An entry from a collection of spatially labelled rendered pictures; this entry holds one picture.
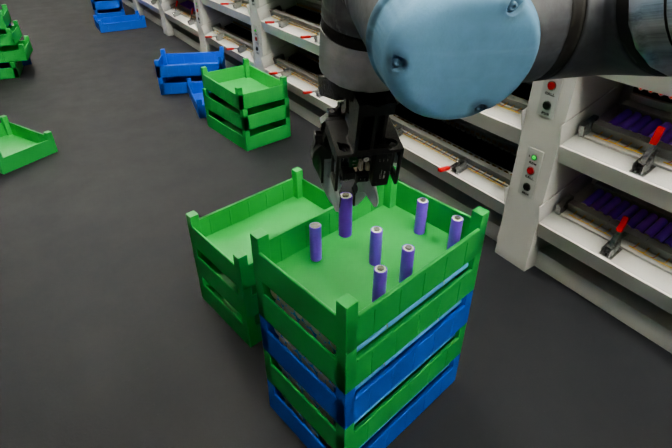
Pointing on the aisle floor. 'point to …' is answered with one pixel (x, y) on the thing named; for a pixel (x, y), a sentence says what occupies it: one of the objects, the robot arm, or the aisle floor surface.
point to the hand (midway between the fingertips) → (345, 194)
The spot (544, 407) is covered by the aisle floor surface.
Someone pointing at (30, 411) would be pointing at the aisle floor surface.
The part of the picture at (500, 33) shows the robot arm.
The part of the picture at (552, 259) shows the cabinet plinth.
